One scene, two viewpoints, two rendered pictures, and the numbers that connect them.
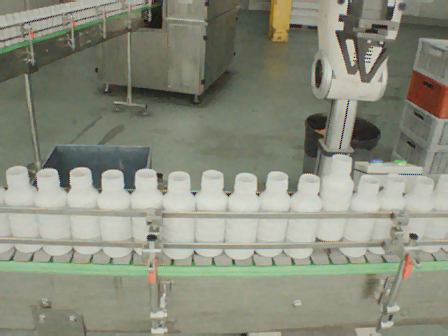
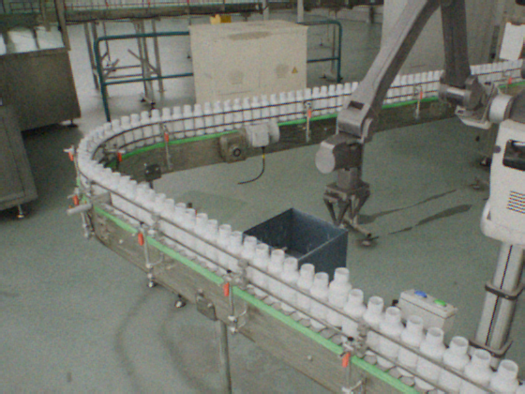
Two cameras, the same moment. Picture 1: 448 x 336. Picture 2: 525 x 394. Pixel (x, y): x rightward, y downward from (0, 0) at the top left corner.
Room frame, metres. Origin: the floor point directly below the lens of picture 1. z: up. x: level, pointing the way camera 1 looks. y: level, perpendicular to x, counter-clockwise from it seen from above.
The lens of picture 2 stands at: (-0.17, -0.97, 1.96)
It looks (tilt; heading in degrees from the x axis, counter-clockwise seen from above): 30 degrees down; 46
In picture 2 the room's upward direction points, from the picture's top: 1 degrees clockwise
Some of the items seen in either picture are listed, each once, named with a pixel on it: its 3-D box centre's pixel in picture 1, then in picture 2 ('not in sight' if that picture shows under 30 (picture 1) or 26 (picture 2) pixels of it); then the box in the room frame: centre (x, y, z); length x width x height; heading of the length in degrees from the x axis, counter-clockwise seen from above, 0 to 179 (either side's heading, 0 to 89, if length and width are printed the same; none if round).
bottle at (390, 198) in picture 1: (385, 214); (373, 325); (0.70, -0.33, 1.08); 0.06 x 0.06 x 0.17
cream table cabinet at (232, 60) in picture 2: not in sight; (249, 83); (3.36, 3.63, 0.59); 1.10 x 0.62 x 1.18; 168
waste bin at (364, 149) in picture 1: (333, 173); not in sight; (2.32, -0.70, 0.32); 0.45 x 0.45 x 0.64
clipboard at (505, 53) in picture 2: not in sight; (512, 41); (4.45, 1.25, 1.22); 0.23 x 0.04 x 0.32; 78
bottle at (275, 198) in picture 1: (272, 214); (307, 291); (0.67, -0.10, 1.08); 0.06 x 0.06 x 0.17
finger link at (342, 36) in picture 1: (358, 48); (350, 203); (0.71, -0.22, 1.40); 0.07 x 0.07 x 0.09; 6
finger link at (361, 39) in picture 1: (366, 52); (341, 206); (0.67, -0.22, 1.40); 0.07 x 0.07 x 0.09; 6
